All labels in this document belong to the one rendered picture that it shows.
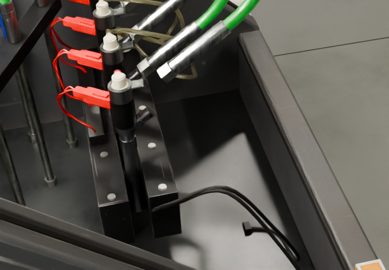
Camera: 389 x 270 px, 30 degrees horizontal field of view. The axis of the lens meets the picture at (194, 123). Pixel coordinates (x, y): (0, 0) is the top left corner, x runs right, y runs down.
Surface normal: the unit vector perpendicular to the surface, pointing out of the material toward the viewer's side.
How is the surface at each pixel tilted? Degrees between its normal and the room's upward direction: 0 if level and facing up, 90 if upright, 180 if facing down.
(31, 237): 43
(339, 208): 0
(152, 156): 0
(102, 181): 0
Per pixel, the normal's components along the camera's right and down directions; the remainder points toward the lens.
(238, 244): -0.05, -0.75
